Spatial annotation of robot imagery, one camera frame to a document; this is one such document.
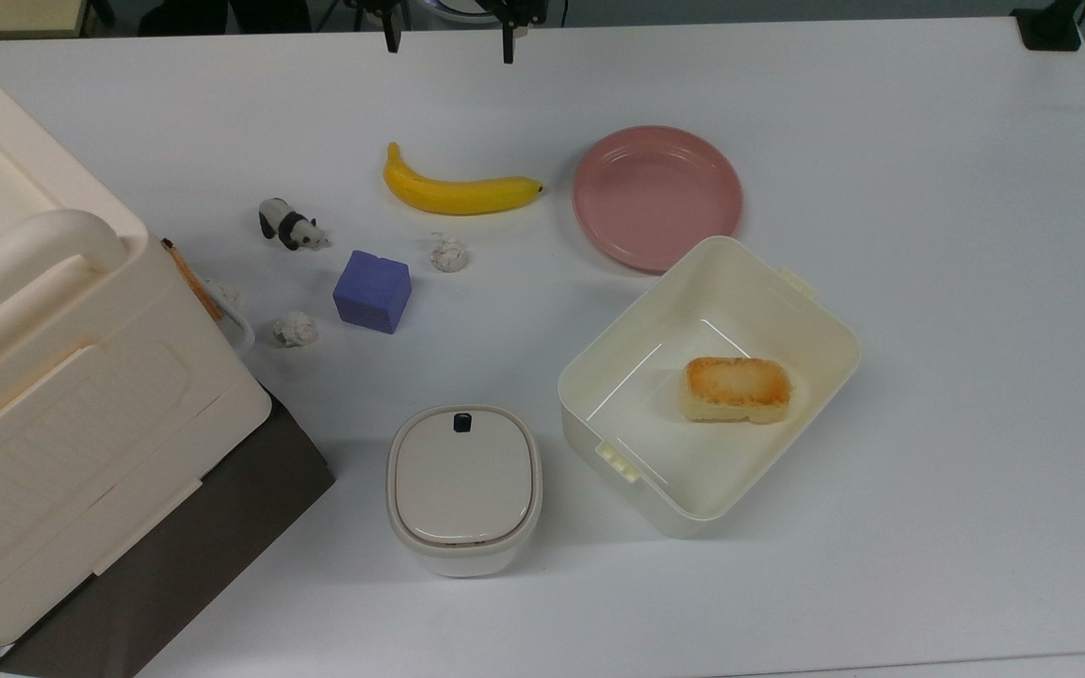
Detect black table clamp mount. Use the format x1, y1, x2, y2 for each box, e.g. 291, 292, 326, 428
1012, 0, 1085, 52

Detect large cream storage box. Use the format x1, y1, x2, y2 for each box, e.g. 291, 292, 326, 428
0, 33, 273, 647

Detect toasted bread piece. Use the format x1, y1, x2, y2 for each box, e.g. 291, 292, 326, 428
680, 356, 792, 425

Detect small cream lidded trash can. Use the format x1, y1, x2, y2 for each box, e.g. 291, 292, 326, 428
385, 405, 543, 578

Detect cream open plastic container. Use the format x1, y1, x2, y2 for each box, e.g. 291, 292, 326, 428
558, 235, 863, 539

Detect translucent white drawer handle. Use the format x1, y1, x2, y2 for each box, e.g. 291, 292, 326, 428
208, 279, 257, 355

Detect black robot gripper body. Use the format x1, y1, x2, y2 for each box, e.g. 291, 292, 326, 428
345, 0, 548, 27

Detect yellow banana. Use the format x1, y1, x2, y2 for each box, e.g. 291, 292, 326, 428
383, 141, 544, 217

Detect blue foam cube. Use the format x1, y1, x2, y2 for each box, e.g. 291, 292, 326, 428
332, 250, 412, 335

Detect pink plate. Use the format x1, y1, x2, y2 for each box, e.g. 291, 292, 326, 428
572, 125, 744, 275

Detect small panda figurine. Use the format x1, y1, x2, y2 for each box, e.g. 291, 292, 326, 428
258, 197, 332, 252

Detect dark wood drawer box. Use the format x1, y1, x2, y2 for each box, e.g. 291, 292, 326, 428
0, 381, 336, 678

